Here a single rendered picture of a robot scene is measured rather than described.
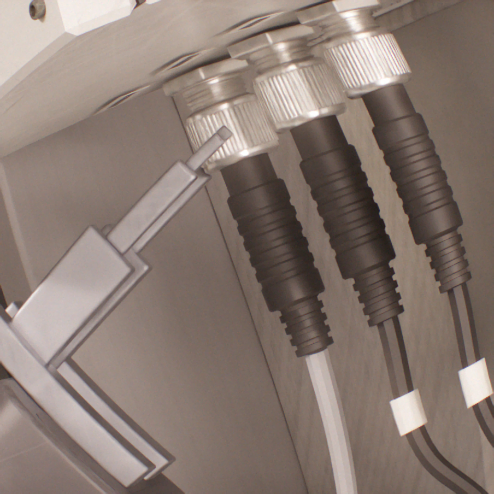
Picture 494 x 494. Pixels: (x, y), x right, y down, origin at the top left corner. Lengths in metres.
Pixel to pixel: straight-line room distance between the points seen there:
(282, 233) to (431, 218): 0.07
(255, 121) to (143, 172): 0.11
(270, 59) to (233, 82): 0.03
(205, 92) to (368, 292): 0.06
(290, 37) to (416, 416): 0.08
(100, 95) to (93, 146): 0.13
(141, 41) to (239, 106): 0.11
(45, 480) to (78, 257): 0.05
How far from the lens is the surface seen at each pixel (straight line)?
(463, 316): 0.63
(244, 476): 0.80
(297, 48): 0.66
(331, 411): 0.69
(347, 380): 0.76
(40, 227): 0.78
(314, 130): 0.66
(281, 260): 0.69
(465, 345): 0.63
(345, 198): 0.65
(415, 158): 0.62
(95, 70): 0.60
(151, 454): 0.71
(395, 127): 0.62
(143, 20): 0.55
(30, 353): 0.68
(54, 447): 0.66
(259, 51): 0.66
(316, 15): 0.62
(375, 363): 0.75
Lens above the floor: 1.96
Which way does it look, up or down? 41 degrees down
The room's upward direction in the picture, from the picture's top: 1 degrees clockwise
